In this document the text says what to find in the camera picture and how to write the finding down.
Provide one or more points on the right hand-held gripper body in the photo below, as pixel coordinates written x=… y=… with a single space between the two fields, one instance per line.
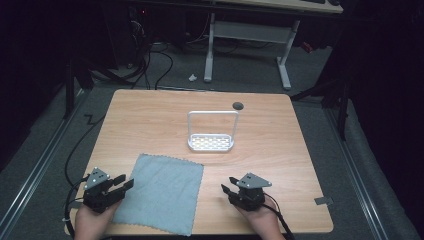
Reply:
x=249 y=195

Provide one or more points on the dark round table grommet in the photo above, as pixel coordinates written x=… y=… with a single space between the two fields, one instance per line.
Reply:
x=238 y=106

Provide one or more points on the white-legged desk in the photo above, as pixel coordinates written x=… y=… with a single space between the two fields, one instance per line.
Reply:
x=248 y=31

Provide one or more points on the crumpled white paper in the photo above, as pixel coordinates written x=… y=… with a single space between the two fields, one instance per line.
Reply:
x=192 y=78

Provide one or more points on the person's left hand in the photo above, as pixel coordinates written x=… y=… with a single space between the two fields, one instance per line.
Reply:
x=90 y=224

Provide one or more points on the grey tape piece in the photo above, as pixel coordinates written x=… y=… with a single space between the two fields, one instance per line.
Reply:
x=323 y=201

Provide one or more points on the black metal stand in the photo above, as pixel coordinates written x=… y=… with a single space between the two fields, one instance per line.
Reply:
x=336 y=93
x=70 y=86

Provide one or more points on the black computer tower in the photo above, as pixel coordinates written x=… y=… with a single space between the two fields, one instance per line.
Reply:
x=128 y=33

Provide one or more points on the red object under desk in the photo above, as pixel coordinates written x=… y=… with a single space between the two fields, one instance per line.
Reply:
x=307 y=47

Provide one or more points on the person's right hand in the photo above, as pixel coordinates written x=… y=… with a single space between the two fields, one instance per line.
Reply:
x=262 y=222

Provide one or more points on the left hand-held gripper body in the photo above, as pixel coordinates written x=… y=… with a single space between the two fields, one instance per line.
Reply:
x=98 y=195

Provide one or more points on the metal floor rail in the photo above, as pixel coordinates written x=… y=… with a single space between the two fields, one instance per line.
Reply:
x=356 y=173
x=36 y=171

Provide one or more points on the grey-blue cloth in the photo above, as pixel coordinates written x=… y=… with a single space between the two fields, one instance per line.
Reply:
x=163 y=193

